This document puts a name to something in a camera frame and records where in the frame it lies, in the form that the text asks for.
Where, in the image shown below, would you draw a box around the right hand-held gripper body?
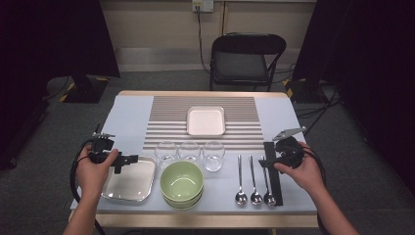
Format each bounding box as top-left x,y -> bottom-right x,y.
271,125 -> 308,169

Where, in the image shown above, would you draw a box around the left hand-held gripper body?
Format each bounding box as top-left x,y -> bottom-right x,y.
88,131 -> 123,165

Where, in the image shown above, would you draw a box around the row of black chopsticks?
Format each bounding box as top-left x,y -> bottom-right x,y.
262,141 -> 284,208

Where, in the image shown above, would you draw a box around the white square plate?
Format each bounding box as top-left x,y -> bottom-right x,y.
101,156 -> 157,203
186,106 -> 227,137

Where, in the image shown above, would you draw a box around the silver spoon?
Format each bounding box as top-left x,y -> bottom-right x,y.
259,155 -> 277,207
235,154 -> 249,207
248,154 -> 263,207

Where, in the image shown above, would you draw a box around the person's left hand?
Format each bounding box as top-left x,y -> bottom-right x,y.
75,144 -> 120,198

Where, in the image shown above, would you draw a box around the person's right hand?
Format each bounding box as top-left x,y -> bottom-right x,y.
273,150 -> 328,198

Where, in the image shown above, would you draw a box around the clear drinking glass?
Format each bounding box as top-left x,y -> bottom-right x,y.
178,140 -> 202,163
202,140 -> 226,173
155,140 -> 179,170

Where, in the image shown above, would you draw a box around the black stand base striped tape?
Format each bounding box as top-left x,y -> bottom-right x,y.
282,77 -> 331,105
58,72 -> 111,105

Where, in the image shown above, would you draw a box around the striped brown placemat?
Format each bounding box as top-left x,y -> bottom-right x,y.
142,95 -> 265,152

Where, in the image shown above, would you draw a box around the round grey floor base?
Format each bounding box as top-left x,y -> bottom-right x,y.
45,75 -> 77,101

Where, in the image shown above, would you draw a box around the black folding chair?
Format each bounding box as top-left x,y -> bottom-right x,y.
208,31 -> 288,92

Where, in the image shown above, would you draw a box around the dark curtain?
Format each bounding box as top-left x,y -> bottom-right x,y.
292,0 -> 415,197
0,0 -> 121,165

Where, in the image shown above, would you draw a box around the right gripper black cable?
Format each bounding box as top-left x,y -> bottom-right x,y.
301,145 -> 328,235

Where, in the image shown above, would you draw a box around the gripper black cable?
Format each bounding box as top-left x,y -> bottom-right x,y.
69,138 -> 107,235
301,145 -> 328,235

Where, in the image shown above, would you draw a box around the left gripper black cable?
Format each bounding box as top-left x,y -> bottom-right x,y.
69,138 -> 107,235

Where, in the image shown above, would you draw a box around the black floor cables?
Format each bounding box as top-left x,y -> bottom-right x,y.
273,63 -> 344,138

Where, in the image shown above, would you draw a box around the black wall socket cable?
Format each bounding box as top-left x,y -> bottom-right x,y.
195,8 -> 211,74

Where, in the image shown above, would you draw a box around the white wall socket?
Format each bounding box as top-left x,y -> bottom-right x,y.
191,0 -> 214,14

